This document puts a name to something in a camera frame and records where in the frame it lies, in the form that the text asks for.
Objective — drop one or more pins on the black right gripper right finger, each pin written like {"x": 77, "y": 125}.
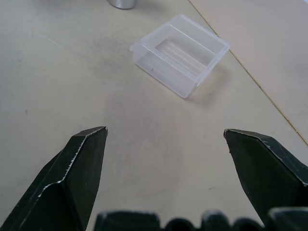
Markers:
{"x": 264, "y": 173}

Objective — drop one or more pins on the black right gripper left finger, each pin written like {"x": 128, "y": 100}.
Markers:
{"x": 72, "y": 183}

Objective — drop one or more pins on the clear plastic container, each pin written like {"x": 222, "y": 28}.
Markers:
{"x": 168, "y": 72}

